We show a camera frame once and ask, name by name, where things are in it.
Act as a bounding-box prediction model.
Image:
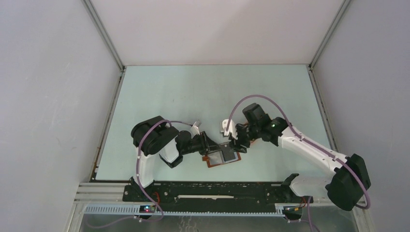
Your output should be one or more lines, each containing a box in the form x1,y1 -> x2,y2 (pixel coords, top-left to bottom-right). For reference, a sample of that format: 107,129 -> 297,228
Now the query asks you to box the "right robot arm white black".
221,103 -> 371,211

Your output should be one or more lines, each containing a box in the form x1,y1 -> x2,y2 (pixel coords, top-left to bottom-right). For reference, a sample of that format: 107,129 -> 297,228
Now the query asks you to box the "brown leather card holder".
202,143 -> 241,168

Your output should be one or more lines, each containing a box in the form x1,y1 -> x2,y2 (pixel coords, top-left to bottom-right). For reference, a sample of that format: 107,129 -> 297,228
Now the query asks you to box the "aluminium frame post left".
81,0 -> 125,72

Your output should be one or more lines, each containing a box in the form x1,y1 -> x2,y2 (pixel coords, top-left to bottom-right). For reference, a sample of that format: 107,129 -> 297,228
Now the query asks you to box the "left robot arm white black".
131,116 -> 221,201

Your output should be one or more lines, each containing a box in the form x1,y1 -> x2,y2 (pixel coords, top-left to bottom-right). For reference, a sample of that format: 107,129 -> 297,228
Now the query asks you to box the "black credit card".
220,143 -> 238,163

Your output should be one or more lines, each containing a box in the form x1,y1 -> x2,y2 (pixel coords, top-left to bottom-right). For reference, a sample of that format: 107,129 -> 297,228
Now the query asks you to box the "grey cable duct rail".
83,204 -> 284,217

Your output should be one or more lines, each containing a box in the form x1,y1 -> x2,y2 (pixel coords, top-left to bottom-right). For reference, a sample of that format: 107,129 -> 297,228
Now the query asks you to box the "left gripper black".
181,131 -> 223,156

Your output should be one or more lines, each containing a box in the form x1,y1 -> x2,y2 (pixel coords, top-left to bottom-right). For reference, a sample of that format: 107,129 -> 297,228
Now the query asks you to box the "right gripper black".
229,123 -> 261,154

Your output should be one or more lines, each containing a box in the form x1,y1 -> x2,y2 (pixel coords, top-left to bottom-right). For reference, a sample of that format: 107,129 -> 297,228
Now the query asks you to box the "aluminium frame post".
81,0 -> 125,72
309,0 -> 352,70

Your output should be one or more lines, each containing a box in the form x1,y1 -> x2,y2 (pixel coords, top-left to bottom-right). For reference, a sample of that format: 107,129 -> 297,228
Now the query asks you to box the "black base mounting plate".
122,181 -> 309,212

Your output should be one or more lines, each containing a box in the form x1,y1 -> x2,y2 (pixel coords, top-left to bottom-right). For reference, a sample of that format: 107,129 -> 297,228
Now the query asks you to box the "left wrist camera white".
190,120 -> 201,136

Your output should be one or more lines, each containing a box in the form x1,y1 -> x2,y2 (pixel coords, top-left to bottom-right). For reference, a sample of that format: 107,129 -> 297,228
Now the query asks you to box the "pink oval tray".
244,122 -> 261,147

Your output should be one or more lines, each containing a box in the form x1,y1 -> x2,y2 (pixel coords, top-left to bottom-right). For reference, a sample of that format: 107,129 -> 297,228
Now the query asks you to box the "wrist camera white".
190,120 -> 201,136
220,119 -> 237,140

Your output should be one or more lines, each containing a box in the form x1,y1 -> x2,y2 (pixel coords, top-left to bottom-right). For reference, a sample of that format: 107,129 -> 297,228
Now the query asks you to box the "aluminium frame post right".
309,0 -> 352,70

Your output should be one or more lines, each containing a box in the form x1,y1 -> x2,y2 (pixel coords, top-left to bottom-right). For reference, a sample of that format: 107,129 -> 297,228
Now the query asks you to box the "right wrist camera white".
220,119 -> 237,140

